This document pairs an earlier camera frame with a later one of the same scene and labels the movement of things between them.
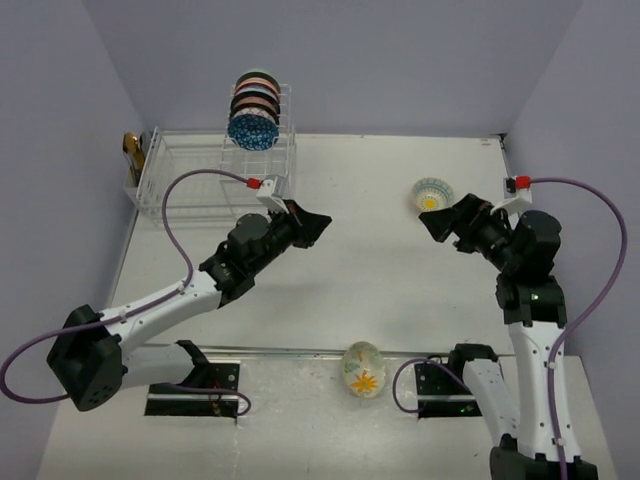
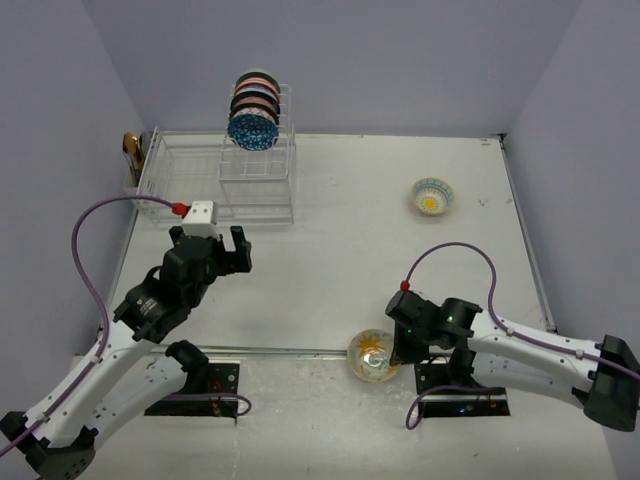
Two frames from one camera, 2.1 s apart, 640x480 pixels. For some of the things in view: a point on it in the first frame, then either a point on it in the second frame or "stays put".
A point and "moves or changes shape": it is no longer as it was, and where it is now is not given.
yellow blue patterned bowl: [432, 194] stays put
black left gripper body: [283, 230] to [224, 261]
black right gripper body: [486, 232] to [411, 346]
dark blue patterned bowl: [254, 132] stays put
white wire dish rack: [175, 151] stays put
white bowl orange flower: [364, 369] moves or changes shape
